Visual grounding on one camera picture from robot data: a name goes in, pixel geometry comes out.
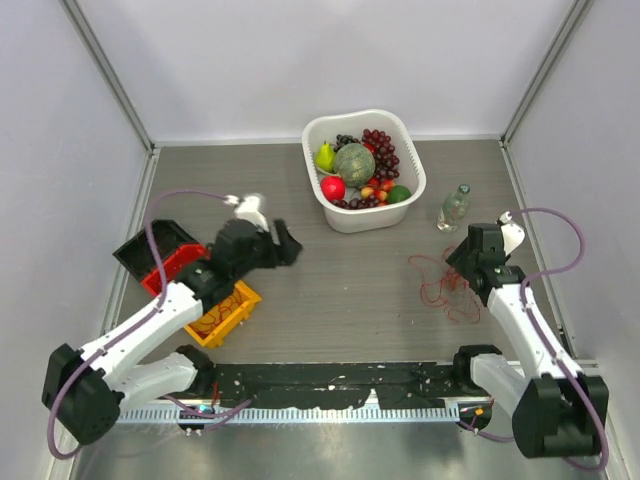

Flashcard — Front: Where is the red wire bundle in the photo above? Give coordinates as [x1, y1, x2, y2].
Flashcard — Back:
[408, 245, 482, 324]

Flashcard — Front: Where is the thick red wire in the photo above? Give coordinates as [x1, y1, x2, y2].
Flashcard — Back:
[197, 294, 246, 339]

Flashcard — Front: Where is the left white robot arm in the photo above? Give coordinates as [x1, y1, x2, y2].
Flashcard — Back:
[42, 219, 303, 446]

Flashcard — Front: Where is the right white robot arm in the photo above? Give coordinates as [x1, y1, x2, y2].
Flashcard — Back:
[446, 220, 609, 459]

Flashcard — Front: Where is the red plastic bin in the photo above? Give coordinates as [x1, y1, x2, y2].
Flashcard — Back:
[139, 243, 210, 297]

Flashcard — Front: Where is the clear glass bottle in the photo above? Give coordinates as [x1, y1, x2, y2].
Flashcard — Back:
[437, 184, 471, 232]

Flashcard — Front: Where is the red apple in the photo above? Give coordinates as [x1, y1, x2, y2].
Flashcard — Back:
[320, 176, 346, 203]

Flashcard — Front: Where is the yellow plastic bin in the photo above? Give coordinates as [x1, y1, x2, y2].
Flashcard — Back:
[184, 281, 262, 349]

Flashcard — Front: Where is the green lime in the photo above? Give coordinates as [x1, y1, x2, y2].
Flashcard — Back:
[387, 185, 412, 204]

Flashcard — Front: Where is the white plastic fruit basket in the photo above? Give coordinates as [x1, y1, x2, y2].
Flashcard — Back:
[302, 109, 427, 233]

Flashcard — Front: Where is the black plastic bin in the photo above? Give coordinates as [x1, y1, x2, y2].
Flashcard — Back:
[113, 219, 197, 281]

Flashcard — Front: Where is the green yellow pear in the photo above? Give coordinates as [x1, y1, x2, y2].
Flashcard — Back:
[314, 143, 336, 174]

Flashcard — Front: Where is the cherry cluster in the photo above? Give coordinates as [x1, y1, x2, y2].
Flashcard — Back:
[332, 179, 396, 210]

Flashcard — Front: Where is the green netted melon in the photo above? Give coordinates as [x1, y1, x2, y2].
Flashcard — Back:
[334, 144, 375, 187]

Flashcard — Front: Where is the red grape bunch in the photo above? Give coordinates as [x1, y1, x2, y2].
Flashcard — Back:
[361, 129, 400, 180]

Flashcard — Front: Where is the dark grape bunch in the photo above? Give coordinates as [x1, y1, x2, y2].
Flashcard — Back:
[334, 134, 360, 152]

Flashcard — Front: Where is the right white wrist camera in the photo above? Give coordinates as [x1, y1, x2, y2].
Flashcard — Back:
[496, 211, 526, 256]

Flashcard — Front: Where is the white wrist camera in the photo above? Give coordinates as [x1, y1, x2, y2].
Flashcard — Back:
[496, 211, 526, 256]
[223, 193, 270, 232]

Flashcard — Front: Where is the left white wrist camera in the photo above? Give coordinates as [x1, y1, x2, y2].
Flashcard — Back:
[223, 193, 270, 232]

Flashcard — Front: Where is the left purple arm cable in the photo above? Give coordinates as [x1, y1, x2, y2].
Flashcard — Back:
[46, 188, 254, 460]

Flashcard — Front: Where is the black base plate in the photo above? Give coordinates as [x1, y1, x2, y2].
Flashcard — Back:
[173, 361, 487, 410]

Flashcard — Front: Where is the slotted cable duct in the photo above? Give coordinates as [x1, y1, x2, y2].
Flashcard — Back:
[118, 403, 460, 425]

